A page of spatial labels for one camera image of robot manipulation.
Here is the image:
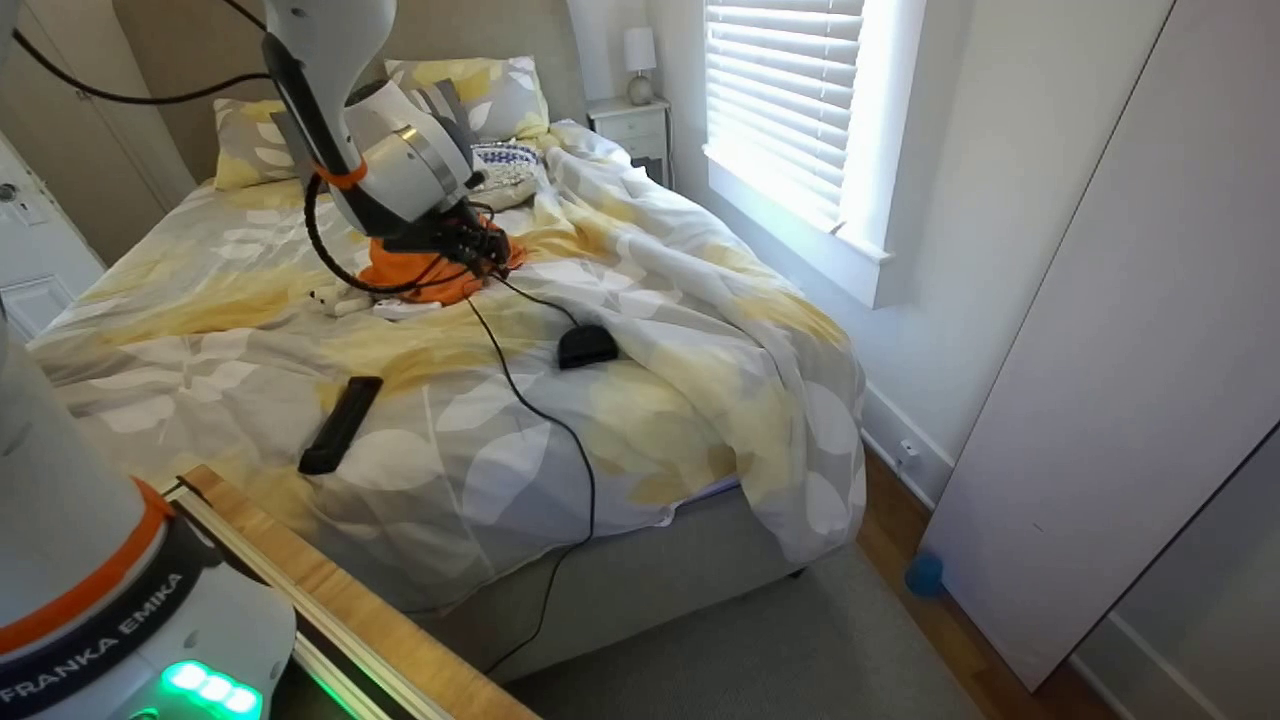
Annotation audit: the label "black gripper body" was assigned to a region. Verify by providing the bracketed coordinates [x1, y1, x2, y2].
[386, 205, 514, 270]

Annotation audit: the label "black clock cable with adapter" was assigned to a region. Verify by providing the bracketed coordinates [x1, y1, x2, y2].
[458, 262, 628, 678]

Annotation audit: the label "grey bed base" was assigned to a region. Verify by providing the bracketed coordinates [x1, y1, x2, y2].
[421, 475, 812, 685]

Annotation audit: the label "orange cloth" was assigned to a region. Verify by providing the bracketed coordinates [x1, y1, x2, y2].
[351, 230, 533, 310]

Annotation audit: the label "blue white knit pillow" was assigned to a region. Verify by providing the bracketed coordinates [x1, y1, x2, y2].
[462, 141, 554, 217]

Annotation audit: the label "white stuffed toy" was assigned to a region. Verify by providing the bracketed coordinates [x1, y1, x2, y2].
[305, 284, 360, 318]

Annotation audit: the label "white nightstand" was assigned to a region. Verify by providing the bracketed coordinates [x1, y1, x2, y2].
[586, 95, 677, 183]

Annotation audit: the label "yellow grey floral duvet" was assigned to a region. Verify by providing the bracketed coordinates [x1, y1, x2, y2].
[24, 117, 874, 619]

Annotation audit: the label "black remote control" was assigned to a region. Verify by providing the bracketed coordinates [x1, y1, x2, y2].
[295, 370, 387, 480]

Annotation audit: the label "small white table lamp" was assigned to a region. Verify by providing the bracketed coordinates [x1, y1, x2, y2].
[621, 23, 665, 107]

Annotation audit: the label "white window blinds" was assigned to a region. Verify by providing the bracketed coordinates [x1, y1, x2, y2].
[700, 0, 869, 234]

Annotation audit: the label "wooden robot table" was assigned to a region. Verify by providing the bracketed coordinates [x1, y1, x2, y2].
[166, 460, 542, 720]

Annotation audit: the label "small blue ball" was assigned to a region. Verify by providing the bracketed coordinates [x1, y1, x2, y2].
[904, 548, 950, 599]

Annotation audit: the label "white leaning board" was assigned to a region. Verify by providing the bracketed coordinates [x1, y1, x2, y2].
[916, 0, 1280, 695]

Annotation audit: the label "orange cable strap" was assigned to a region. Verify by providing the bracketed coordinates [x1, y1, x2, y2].
[313, 156, 373, 200]

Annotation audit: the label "white window frame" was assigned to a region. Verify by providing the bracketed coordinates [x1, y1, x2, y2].
[690, 0, 932, 310]

